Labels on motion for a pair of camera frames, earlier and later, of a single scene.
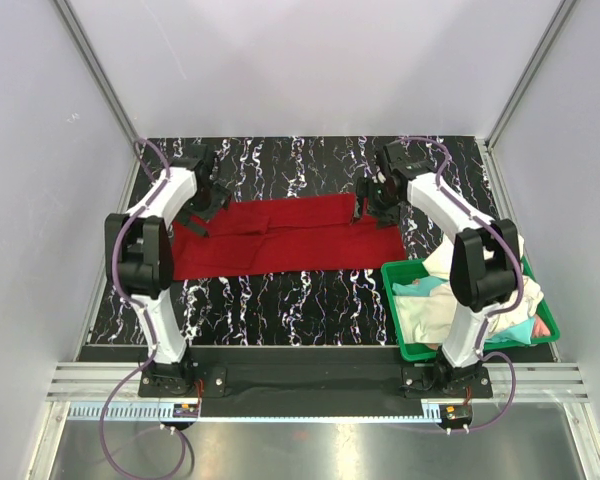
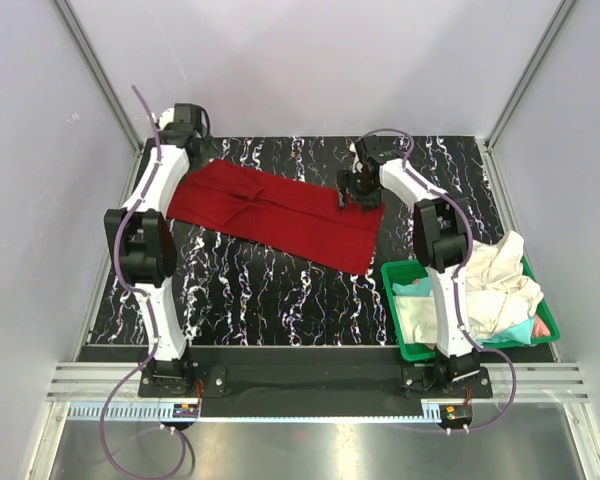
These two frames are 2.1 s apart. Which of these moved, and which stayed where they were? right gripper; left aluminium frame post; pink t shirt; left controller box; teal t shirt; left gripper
Moved: left gripper; right gripper
Stayed: left controller box; pink t shirt; teal t shirt; left aluminium frame post
